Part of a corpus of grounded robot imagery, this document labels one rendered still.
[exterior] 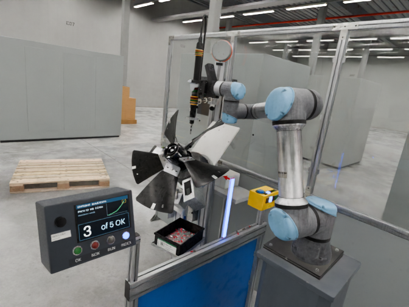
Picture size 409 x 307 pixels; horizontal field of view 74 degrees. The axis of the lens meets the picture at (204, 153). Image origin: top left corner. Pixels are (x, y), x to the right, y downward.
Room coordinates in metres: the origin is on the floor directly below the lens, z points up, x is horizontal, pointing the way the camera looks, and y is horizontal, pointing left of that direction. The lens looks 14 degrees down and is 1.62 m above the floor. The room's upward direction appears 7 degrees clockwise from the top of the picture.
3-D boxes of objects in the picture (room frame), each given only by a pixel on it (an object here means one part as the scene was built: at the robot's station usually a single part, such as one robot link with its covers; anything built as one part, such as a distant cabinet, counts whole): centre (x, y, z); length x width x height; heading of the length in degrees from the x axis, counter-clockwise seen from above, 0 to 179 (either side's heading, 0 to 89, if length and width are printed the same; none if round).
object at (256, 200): (1.46, -0.37, 1.02); 0.16 x 0.10 x 0.11; 134
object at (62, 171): (3.84, 2.09, 0.07); 1.20 x 1.00 x 0.15; 118
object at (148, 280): (1.19, -0.09, 0.82); 0.90 x 0.04 x 0.08; 134
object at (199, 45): (1.51, 0.09, 1.63); 0.04 x 0.04 x 0.46
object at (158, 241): (1.25, 0.08, 0.85); 0.22 x 0.17 x 0.07; 150
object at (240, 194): (1.98, -0.22, 0.85); 0.36 x 0.24 x 0.03; 44
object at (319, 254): (0.96, -0.47, 1.07); 0.15 x 0.15 x 0.10
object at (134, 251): (0.89, 0.22, 0.96); 0.03 x 0.03 x 0.20; 44
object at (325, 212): (0.96, -0.46, 1.19); 0.13 x 0.12 x 0.14; 118
